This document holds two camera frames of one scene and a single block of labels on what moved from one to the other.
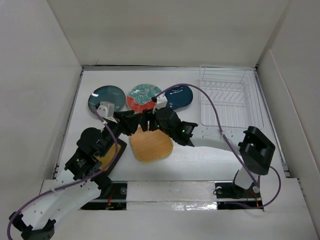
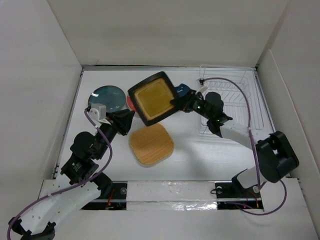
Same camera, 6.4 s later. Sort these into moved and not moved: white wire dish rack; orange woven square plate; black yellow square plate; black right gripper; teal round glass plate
Moved: black right gripper; black yellow square plate
Not moved: orange woven square plate; white wire dish rack; teal round glass plate
